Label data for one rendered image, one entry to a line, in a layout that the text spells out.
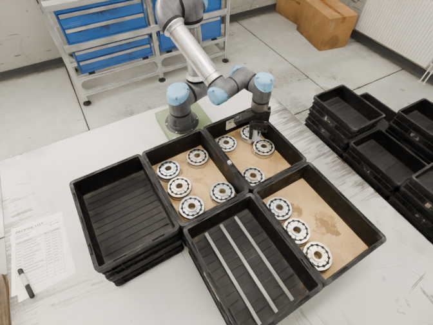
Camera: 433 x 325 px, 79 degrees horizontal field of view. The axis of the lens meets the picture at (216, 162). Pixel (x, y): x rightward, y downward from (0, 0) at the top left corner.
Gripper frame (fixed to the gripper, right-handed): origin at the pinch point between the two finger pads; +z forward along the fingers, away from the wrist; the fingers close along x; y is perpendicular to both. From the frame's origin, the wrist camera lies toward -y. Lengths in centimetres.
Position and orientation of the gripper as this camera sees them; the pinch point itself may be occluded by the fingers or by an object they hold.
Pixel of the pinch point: (249, 138)
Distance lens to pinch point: 131.1
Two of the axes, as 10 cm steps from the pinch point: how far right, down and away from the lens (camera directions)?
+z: -0.1, 6.0, 8.0
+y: 9.9, 1.2, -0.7
